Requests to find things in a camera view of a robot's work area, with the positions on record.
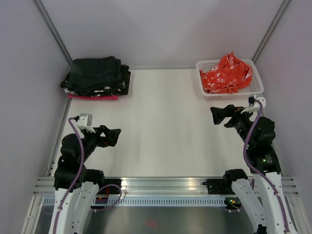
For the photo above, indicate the folded pink trousers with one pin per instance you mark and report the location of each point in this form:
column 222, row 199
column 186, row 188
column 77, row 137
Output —
column 95, row 98

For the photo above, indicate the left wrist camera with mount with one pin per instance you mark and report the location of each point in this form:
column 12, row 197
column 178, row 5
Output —
column 84, row 122

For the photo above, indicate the folded black white-speckled trousers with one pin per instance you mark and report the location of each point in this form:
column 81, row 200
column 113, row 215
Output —
column 103, row 88

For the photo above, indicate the aluminium frame post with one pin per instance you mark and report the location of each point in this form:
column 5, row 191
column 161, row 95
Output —
column 53, row 30
column 273, row 25

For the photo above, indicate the aluminium front rail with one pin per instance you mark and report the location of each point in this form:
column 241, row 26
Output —
column 160, row 186

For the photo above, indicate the folded black trousers top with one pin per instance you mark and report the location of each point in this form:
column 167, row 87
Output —
column 93, row 73

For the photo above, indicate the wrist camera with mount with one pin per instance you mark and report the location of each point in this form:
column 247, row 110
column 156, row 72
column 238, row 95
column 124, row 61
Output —
column 84, row 122
column 255, row 105

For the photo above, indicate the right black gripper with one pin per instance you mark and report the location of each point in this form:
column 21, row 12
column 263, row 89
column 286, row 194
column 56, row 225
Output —
column 219, row 114

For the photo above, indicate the white slotted cable duct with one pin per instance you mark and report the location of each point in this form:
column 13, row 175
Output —
column 210, row 201

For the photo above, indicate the right aluminium frame post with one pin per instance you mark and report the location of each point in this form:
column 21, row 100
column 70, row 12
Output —
column 273, row 25

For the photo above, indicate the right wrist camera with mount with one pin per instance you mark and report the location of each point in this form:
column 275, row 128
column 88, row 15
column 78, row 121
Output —
column 255, row 105

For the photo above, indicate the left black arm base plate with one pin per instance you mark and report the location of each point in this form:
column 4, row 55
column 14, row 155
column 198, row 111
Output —
column 111, row 186

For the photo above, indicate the left aluminium frame post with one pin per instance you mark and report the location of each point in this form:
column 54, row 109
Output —
column 53, row 30

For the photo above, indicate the white perforated plastic basket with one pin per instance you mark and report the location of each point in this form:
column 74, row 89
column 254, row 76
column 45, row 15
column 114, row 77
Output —
column 255, row 88

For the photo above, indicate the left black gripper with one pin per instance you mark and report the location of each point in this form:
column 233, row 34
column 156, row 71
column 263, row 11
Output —
column 111, row 135

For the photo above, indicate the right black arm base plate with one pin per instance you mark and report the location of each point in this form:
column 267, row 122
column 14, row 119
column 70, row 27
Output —
column 217, row 187

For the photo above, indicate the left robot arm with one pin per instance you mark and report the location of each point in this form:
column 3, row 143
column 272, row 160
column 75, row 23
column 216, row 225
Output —
column 75, row 186

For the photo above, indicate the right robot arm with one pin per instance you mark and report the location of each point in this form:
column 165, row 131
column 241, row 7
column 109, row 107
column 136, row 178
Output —
column 263, row 197

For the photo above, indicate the orange white tie-dye trousers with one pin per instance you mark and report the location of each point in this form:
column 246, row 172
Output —
column 228, row 77

